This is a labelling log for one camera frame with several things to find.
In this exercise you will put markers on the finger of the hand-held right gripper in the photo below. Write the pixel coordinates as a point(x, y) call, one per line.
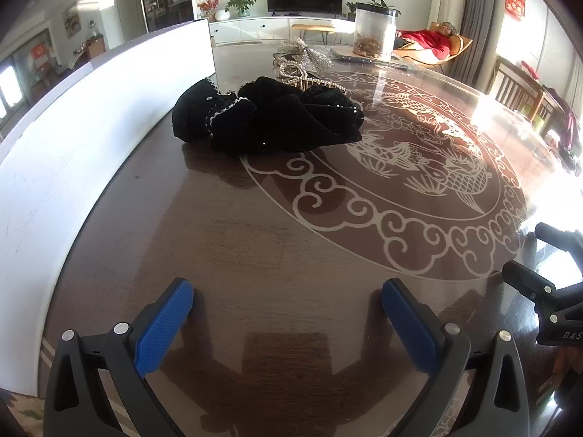
point(560, 239)
point(528, 275)

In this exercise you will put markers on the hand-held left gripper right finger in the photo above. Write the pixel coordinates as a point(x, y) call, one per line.
point(412, 327)

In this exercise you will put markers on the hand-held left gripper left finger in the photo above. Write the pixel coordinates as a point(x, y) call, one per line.
point(161, 327)

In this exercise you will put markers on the brown patterned glass desktop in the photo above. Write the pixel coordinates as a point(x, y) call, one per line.
point(282, 246)

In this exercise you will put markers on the wooden dining chair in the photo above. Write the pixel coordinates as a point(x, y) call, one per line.
point(514, 84)

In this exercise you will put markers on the white partition board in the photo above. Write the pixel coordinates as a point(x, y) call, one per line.
point(68, 145)

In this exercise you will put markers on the wooden lounge chair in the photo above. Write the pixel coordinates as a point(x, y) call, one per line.
point(460, 48)

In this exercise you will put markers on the black cloth with pearl trim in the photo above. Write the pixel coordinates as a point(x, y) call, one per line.
point(196, 114)

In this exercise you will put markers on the black beaded velvet cloth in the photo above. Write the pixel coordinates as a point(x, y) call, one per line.
point(296, 123)

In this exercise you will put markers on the grey and white curtain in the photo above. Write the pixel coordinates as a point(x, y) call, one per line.
point(473, 9)

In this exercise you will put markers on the crystal hair clip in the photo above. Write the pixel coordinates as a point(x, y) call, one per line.
point(296, 75)

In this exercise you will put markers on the clear plastic jar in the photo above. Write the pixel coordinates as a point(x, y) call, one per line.
point(373, 32)

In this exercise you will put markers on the flat grey tray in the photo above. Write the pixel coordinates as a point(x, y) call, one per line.
point(346, 53)

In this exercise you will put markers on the silver rhinestone bow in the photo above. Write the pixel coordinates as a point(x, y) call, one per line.
point(305, 54)

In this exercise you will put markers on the broad-leaf potted plant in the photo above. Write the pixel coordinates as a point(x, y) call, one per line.
point(380, 1)

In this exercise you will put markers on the red window sign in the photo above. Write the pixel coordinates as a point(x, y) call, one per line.
point(39, 52)

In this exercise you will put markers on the small potted plant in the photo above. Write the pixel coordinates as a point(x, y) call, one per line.
point(350, 9)

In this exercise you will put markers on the white television cabinet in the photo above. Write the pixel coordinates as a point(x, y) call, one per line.
point(255, 29)

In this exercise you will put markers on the round white vase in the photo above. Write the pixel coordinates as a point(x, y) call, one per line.
point(222, 15)

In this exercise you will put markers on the red flowers in vase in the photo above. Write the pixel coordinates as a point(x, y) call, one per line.
point(208, 5)

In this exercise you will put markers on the leafy green potted plant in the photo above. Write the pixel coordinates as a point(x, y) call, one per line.
point(241, 3)

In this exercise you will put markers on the red wall hanging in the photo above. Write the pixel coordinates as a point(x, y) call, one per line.
point(514, 2)

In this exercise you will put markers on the framed wall painting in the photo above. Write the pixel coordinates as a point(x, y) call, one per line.
point(71, 19)

